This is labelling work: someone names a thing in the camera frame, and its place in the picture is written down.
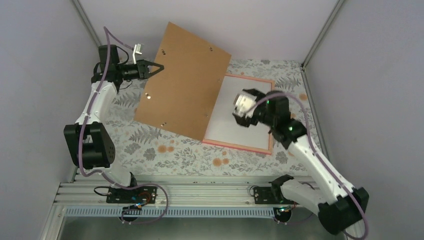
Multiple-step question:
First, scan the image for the floral patterned table mat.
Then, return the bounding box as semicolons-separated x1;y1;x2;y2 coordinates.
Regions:
104;59;319;176

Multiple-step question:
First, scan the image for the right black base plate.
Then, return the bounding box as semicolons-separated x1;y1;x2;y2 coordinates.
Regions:
249;185;294;205

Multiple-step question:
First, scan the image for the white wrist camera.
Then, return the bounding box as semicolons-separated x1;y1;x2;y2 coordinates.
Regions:
132;43;144;64
232;92;257;118

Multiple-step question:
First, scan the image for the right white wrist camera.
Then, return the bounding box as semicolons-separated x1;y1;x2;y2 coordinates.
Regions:
232;92;257;118

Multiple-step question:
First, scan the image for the brown cardboard backing board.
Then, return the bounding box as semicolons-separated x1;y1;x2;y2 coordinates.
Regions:
134;22;232;141

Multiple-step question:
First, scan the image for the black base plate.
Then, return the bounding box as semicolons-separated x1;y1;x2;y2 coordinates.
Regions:
106;186;158;205
249;185;294;205

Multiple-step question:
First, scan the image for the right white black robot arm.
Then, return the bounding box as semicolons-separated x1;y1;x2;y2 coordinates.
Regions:
232;88;370;239

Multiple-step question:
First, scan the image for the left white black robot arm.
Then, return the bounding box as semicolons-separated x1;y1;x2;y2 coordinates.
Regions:
63;44;165;203

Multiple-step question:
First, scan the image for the aluminium rail base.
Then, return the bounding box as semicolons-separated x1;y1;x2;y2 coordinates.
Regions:
41;174;335;240

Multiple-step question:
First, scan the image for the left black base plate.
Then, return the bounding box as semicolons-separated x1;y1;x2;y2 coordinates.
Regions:
106;186;158;205

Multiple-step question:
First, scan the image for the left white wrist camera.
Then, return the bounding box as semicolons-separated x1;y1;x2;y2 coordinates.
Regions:
132;43;144;64

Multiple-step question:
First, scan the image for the orange pink wooden frame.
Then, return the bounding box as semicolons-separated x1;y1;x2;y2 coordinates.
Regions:
202;73;276;156

